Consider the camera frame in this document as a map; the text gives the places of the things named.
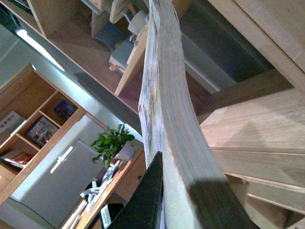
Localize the green potted plant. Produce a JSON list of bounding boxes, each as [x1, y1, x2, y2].
[[91, 124, 135, 169]]

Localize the white mug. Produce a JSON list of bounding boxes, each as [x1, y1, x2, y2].
[[128, 10, 148, 35]]

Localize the background wooden bookcase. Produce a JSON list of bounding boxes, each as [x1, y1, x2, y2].
[[0, 63, 86, 204]]

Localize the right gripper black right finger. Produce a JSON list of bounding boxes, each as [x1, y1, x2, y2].
[[187, 180, 258, 229]]

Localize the right wooden shelf unit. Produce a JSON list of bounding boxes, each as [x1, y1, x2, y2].
[[0, 0, 305, 229]]

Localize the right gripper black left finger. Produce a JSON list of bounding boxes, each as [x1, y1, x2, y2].
[[109, 151, 163, 229]]

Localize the thick paperback book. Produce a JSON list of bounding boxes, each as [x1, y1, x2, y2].
[[139, 0, 227, 229]]

